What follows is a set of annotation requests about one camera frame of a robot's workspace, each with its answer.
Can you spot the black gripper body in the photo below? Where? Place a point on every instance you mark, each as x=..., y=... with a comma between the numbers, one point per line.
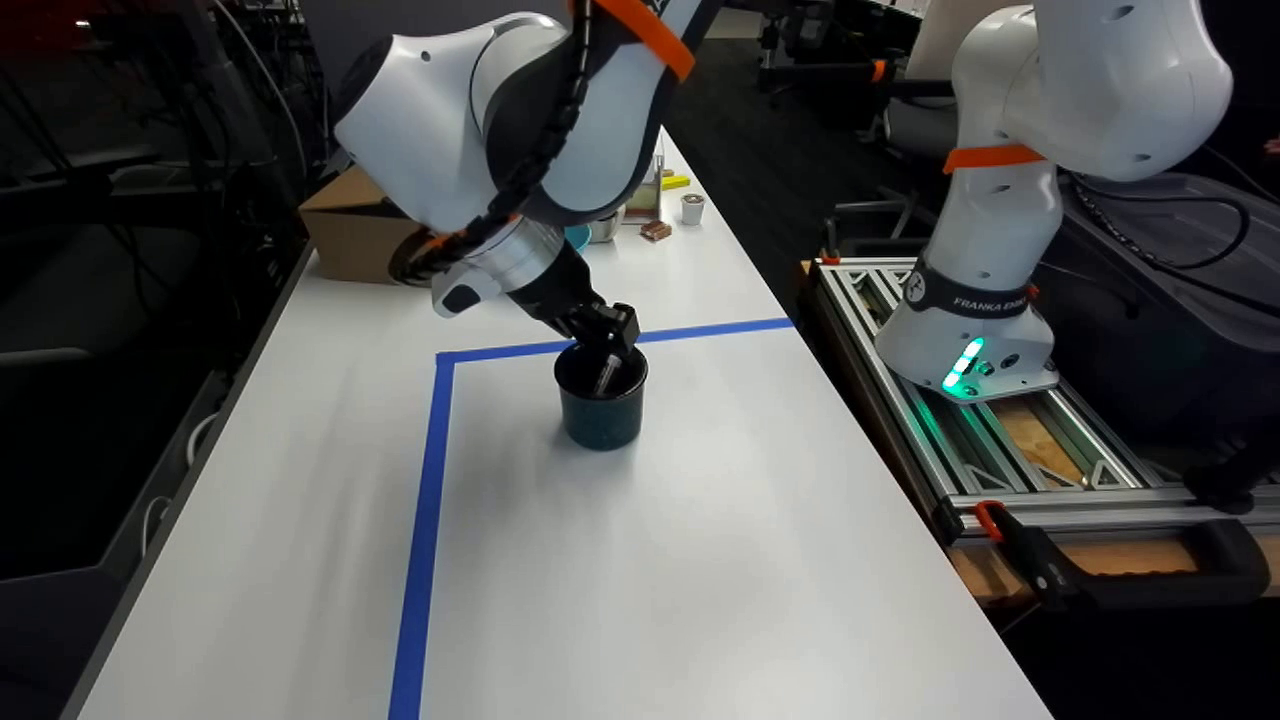
x=573, y=307

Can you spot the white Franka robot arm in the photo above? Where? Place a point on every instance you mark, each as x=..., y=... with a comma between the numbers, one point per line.
x=441, y=121

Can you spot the white cylindrical cup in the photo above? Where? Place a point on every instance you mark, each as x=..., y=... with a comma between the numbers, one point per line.
x=695, y=211

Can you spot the dark teal speckled mug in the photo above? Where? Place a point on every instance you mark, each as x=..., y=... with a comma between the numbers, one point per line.
x=601, y=418

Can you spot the light blue plastic bowl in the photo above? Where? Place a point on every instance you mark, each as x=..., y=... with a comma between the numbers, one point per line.
x=577, y=232

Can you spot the blue tape strip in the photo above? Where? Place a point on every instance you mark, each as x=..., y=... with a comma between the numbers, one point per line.
x=425, y=534
x=695, y=331

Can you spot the brown cardboard box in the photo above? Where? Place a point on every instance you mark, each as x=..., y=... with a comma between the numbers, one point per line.
x=354, y=225

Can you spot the black equipment case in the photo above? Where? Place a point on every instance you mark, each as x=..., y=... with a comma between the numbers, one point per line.
x=1175, y=307

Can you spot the wrist mounted camera box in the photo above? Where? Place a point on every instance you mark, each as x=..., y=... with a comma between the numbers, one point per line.
x=458, y=292

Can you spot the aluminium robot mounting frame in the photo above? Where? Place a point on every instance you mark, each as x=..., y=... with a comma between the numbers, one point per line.
x=1064, y=455

